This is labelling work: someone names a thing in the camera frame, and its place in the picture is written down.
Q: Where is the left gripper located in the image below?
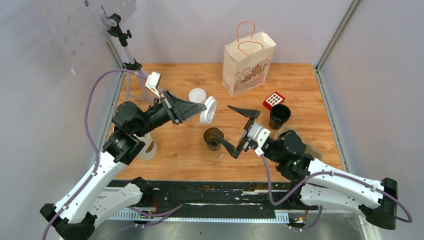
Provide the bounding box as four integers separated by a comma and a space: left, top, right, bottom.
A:
134, 89, 207, 138

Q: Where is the white coffee lid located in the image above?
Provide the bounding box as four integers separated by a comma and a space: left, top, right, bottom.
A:
199, 96, 218, 125

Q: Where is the dark coffee cup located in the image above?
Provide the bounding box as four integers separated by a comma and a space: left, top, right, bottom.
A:
203, 127, 224, 151

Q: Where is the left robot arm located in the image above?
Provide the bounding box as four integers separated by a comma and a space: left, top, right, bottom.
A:
40, 90, 207, 240

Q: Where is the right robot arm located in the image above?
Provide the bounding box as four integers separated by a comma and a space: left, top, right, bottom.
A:
212, 106, 398, 230

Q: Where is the white lid stack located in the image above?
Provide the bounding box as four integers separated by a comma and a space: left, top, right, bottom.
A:
188, 88, 207, 104

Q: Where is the black cup stack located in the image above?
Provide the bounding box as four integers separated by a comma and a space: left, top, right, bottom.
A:
269, 104, 291, 130

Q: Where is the red box with white grid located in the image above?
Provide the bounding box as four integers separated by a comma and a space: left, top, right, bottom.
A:
262, 91, 285, 111

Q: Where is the white cup with paper sleeves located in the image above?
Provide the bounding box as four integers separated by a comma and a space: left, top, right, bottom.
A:
134, 133, 158, 162

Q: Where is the cardboard cup carrier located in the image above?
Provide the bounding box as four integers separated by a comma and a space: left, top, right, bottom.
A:
274, 126, 323, 160

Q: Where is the grey tripod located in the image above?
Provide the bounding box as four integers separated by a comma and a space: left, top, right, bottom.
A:
106, 13, 155, 104

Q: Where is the white perforated panel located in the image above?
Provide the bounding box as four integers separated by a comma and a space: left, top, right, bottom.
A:
33, 0, 137, 74

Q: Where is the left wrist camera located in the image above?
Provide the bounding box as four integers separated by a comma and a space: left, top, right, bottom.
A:
145, 71, 162, 95

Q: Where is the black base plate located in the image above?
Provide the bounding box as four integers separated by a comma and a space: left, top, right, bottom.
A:
134, 180, 319, 220

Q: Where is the paper bag with orange handles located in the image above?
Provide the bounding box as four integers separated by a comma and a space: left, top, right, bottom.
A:
222, 21, 276, 97

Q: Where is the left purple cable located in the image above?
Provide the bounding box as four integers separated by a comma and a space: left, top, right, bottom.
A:
41, 68, 183, 240

